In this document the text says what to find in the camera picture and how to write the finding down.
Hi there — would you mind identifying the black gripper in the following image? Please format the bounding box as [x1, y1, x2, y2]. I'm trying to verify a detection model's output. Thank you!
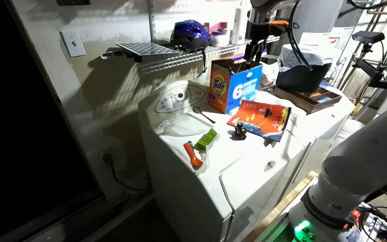
[246, 22, 269, 62]

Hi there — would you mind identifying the small dark toy car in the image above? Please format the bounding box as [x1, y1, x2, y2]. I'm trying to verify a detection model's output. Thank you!
[230, 121, 247, 142]

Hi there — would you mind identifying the white cup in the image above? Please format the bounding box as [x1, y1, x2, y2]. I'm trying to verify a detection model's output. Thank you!
[261, 60, 280, 88]

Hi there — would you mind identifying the blue orange detergent box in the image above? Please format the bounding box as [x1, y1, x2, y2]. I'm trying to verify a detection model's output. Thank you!
[207, 57, 265, 116]

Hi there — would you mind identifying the pink object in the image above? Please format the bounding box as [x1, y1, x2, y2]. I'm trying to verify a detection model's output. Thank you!
[206, 21, 229, 37]

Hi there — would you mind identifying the grey black bag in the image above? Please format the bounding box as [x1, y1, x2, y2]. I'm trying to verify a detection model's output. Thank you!
[276, 43, 333, 93]

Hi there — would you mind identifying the orange blue magazine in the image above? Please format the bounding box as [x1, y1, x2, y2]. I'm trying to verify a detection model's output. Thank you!
[226, 100, 293, 147]

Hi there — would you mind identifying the shiny blue helmet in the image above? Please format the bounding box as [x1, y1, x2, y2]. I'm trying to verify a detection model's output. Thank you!
[169, 19, 212, 51]

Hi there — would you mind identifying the brown wooden tray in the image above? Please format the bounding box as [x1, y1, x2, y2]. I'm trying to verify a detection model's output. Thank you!
[272, 85, 343, 115]

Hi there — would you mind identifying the thin black rod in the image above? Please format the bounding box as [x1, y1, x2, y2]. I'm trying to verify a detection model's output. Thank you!
[192, 107, 216, 125]

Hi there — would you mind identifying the white dryer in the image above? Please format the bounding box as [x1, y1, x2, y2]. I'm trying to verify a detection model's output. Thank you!
[255, 85, 358, 181]

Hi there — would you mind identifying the green block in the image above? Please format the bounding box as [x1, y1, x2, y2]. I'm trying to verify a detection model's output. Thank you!
[195, 128, 219, 152]

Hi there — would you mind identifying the clear plastic bag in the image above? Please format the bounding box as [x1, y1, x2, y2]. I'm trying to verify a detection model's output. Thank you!
[155, 109, 212, 139]

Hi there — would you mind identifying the grey grid panel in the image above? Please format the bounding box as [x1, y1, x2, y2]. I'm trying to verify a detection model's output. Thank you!
[114, 41, 182, 62]

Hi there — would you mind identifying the black tripod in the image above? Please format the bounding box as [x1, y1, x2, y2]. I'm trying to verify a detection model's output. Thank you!
[336, 42, 387, 96]

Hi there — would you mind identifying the orange plastic tool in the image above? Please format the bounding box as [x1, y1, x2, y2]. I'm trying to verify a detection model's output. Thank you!
[183, 140, 206, 171]

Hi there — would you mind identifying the white washing machine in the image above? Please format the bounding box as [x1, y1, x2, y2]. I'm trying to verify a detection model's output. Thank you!
[139, 80, 316, 242]

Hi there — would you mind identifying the wooden plank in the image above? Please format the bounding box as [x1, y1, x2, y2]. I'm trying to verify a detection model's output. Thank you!
[242, 170, 320, 242]

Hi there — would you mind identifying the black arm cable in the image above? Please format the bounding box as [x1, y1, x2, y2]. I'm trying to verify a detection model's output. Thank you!
[288, 0, 315, 73]

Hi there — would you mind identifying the white wire shelf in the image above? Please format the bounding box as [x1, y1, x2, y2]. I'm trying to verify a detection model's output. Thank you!
[101, 38, 285, 76]

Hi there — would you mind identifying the black camera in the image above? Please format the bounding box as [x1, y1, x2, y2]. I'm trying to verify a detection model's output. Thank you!
[351, 30, 387, 46]

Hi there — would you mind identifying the white wall outlet plate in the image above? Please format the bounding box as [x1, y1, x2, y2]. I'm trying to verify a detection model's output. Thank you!
[59, 30, 87, 60]

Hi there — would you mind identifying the black wall power cord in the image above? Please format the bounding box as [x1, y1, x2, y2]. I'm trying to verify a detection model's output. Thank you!
[101, 152, 152, 194]

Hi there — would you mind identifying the floor cable bundle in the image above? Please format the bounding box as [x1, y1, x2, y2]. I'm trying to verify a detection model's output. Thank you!
[348, 202, 387, 242]

